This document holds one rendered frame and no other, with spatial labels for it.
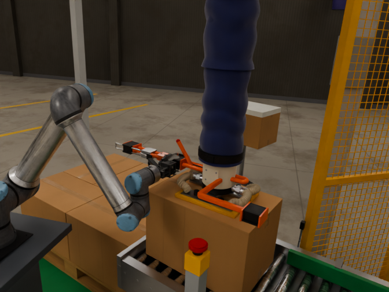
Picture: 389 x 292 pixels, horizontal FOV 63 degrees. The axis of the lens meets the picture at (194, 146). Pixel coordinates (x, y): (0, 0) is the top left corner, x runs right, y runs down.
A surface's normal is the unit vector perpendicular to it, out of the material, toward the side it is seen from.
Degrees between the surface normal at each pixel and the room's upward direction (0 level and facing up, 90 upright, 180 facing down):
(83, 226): 90
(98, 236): 90
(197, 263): 90
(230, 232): 90
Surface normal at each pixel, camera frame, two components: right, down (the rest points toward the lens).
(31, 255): 0.05, -0.94
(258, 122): -0.67, 0.22
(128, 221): -0.11, 0.36
